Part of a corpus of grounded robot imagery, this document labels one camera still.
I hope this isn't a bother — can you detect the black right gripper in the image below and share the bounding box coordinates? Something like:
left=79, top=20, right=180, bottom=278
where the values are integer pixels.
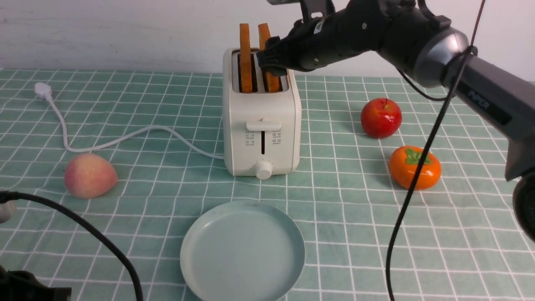
left=257, top=0, right=391, bottom=77

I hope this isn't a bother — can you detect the toasted bread slice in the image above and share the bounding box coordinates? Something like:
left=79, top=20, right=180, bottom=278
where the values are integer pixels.
left=258, top=23, right=281, bottom=93
left=239, top=23, right=253, bottom=93

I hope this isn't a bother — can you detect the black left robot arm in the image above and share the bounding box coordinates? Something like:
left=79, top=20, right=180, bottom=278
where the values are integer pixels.
left=0, top=266, right=72, bottom=301

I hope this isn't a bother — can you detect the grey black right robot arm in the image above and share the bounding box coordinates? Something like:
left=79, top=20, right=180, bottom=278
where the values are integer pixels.
left=257, top=0, right=535, bottom=239

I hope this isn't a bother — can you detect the white two-slot toaster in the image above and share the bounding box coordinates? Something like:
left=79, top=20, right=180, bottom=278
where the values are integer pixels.
left=222, top=48, right=302, bottom=179

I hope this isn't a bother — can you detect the red apple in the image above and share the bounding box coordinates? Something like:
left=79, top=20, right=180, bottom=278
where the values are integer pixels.
left=360, top=98, right=403, bottom=139

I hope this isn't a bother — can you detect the orange persimmon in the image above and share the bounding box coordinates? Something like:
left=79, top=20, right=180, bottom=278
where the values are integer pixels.
left=389, top=145, right=442, bottom=191

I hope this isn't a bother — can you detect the green checkered tablecloth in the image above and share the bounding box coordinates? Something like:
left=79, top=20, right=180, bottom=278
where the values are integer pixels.
left=0, top=69, right=535, bottom=301

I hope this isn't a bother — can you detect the light green round plate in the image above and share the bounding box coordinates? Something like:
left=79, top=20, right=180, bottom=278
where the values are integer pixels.
left=180, top=200, right=306, bottom=301

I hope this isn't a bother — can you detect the pink peach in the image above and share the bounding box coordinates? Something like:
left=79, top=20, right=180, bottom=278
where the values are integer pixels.
left=64, top=153, right=118, bottom=199

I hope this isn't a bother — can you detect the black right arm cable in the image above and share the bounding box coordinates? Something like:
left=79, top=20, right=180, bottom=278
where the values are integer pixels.
left=385, top=0, right=487, bottom=301

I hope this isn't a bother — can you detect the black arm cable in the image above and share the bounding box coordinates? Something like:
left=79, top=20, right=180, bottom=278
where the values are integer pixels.
left=385, top=0, right=487, bottom=301
left=0, top=191, right=144, bottom=301

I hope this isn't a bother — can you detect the white toaster power cord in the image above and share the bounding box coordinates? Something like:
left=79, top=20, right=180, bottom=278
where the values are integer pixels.
left=34, top=82, right=224, bottom=161

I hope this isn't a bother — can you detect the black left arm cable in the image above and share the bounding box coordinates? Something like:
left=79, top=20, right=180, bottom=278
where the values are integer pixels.
left=0, top=191, right=144, bottom=301

